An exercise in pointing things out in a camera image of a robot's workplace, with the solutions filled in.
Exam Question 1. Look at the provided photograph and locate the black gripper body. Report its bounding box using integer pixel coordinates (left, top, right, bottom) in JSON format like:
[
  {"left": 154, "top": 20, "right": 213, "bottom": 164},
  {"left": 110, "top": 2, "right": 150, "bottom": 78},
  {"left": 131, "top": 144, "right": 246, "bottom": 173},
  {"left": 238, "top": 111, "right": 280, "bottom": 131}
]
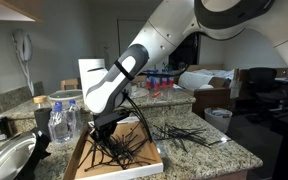
[{"left": 93, "top": 111, "right": 122, "bottom": 138}]

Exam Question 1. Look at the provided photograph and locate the black zip tie pile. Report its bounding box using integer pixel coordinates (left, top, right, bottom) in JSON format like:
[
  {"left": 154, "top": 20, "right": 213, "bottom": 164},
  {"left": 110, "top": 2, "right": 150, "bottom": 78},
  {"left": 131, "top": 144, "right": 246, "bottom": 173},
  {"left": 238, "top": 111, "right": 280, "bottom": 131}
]
[{"left": 77, "top": 124, "right": 152, "bottom": 172}]

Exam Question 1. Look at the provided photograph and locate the black zip tie bundle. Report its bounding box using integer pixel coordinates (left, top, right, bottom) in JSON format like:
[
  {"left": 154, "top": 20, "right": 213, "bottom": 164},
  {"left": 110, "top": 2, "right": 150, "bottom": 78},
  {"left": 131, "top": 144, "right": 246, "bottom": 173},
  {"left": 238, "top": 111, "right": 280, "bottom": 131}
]
[{"left": 151, "top": 123, "right": 233, "bottom": 155}]

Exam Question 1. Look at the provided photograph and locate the shallow cardboard box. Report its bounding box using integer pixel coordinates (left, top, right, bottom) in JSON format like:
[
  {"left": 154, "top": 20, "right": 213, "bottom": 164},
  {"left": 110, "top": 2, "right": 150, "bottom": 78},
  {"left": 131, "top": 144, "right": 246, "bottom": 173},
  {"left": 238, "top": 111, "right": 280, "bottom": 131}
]
[{"left": 63, "top": 115, "right": 164, "bottom": 180}]

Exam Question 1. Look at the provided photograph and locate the clear blue-capped water bottle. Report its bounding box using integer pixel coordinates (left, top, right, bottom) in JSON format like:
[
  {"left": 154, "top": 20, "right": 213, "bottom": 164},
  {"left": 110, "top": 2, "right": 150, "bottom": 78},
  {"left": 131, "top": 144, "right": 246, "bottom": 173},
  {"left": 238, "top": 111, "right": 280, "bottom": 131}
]
[
  {"left": 47, "top": 101, "right": 70, "bottom": 145},
  {"left": 65, "top": 99, "right": 84, "bottom": 138}
]

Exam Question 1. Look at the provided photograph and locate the white round plate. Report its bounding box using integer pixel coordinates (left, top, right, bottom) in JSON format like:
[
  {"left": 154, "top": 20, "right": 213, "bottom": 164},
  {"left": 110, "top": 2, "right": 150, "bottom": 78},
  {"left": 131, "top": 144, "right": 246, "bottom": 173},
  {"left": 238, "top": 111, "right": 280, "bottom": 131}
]
[{"left": 130, "top": 87, "right": 151, "bottom": 100}]

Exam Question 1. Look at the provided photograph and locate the white shallow bowl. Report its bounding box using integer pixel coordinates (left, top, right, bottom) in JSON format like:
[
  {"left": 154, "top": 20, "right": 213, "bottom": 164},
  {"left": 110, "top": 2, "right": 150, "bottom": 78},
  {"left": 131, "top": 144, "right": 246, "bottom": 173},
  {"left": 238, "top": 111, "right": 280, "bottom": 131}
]
[{"left": 47, "top": 89, "right": 84, "bottom": 103}]

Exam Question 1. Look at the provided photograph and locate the white paper towel roll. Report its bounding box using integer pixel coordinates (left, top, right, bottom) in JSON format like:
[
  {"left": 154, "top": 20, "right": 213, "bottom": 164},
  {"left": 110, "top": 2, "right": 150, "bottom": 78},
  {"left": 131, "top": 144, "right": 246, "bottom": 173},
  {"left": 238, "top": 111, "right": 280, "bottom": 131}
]
[{"left": 77, "top": 58, "right": 107, "bottom": 94}]

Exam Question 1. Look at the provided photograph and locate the wooden chair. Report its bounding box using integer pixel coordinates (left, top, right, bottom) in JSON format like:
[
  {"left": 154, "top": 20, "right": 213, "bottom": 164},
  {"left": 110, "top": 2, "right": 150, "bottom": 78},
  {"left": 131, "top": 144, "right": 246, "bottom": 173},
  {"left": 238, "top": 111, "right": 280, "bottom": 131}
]
[{"left": 60, "top": 78, "right": 82, "bottom": 92}]

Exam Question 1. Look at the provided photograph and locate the Fiji water bottle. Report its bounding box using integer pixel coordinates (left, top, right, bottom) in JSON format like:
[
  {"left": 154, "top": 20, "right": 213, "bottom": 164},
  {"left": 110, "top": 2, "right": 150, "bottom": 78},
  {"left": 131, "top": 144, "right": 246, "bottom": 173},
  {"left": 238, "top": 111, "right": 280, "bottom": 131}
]
[
  {"left": 167, "top": 69, "right": 175, "bottom": 89},
  {"left": 145, "top": 69, "right": 153, "bottom": 91},
  {"left": 151, "top": 69, "right": 161, "bottom": 93},
  {"left": 159, "top": 69, "right": 169, "bottom": 90}
]

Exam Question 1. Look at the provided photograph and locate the glass jar with wooden lid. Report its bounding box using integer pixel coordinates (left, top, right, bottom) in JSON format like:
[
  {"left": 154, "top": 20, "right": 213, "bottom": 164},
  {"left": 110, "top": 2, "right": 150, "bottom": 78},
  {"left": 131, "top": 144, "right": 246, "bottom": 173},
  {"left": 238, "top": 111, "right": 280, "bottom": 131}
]
[{"left": 32, "top": 95, "right": 52, "bottom": 111}]

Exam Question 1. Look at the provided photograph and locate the white bed sheet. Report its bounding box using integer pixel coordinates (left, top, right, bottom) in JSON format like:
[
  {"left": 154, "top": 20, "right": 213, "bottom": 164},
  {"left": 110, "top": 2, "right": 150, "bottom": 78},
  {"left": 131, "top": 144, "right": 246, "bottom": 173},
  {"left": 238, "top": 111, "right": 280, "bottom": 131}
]
[{"left": 177, "top": 68, "right": 235, "bottom": 92}]

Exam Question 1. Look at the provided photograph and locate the brown cardboard carton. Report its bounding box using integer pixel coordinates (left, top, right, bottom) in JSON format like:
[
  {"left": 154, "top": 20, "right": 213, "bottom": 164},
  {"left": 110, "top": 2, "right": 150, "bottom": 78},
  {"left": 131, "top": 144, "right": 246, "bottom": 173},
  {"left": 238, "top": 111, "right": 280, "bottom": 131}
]
[{"left": 192, "top": 77, "right": 233, "bottom": 118}]

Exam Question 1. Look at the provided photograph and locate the dark window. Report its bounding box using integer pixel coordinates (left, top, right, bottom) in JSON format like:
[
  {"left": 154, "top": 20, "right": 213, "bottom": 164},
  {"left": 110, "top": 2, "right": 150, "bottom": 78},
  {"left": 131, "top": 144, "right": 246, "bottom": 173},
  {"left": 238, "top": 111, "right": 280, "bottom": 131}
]
[{"left": 168, "top": 31, "right": 201, "bottom": 70}]

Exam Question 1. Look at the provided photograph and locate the grey trash bin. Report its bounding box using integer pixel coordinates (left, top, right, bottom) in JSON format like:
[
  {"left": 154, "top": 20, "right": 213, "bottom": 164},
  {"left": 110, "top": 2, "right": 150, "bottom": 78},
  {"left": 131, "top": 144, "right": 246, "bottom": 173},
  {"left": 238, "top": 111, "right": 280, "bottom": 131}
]
[{"left": 203, "top": 107, "right": 233, "bottom": 134}]

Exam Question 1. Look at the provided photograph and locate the black office chair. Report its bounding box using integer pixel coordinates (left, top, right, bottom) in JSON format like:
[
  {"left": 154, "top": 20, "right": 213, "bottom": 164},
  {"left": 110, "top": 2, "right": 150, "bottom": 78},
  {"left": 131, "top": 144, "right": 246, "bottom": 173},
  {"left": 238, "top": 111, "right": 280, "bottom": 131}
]
[{"left": 247, "top": 67, "right": 288, "bottom": 112}]

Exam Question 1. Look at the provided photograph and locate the white desk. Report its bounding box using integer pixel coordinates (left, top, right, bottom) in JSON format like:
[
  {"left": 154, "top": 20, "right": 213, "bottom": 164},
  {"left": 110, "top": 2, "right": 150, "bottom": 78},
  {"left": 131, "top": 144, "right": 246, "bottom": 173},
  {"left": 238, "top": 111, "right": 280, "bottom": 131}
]
[{"left": 274, "top": 76, "right": 288, "bottom": 108}]

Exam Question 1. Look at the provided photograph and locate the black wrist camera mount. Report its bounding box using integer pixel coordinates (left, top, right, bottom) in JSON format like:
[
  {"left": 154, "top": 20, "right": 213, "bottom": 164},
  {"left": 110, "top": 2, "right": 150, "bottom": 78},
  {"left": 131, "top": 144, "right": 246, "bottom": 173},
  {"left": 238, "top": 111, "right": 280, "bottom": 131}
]
[{"left": 112, "top": 109, "right": 131, "bottom": 126}]

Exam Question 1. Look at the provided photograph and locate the black pan lid handle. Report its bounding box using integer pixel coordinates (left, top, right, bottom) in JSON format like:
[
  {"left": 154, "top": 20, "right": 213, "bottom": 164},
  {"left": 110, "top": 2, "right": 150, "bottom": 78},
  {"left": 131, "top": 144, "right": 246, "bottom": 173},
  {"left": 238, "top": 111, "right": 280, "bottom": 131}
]
[{"left": 15, "top": 128, "right": 52, "bottom": 180}]

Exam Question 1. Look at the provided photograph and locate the white wall board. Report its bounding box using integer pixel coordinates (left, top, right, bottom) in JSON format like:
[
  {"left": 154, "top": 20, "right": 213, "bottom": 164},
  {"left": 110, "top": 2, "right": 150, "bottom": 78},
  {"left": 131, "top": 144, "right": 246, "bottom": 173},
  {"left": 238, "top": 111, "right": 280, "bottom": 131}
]
[{"left": 117, "top": 19, "right": 148, "bottom": 51}]

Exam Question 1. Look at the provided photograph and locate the white wall phone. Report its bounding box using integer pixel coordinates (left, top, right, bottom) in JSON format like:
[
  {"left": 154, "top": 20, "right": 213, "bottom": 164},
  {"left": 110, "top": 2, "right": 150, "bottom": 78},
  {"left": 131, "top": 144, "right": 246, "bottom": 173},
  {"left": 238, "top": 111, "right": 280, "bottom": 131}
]
[{"left": 11, "top": 29, "right": 34, "bottom": 63}]

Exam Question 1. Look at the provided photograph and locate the wooden wall cabinet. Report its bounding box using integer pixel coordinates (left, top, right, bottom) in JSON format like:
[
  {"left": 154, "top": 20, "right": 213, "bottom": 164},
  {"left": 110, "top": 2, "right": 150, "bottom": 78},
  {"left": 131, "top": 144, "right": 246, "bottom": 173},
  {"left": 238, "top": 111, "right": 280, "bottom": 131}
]
[{"left": 0, "top": 0, "right": 45, "bottom": 24}]

